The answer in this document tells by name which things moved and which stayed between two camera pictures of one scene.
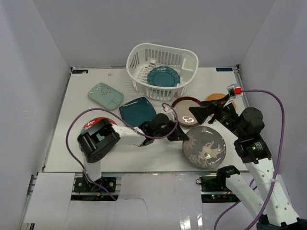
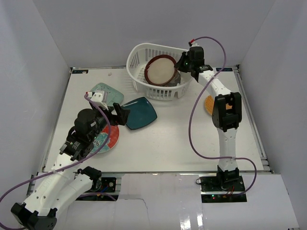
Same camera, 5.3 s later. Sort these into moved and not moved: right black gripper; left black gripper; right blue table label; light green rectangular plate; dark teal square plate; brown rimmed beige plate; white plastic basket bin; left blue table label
Moved: left black gripper; right black gripper; brown rimmed beige plate
Not moved: light green rectangular plate; left blue table label; dark teal square plate; white plastic basket bin; right blue table label
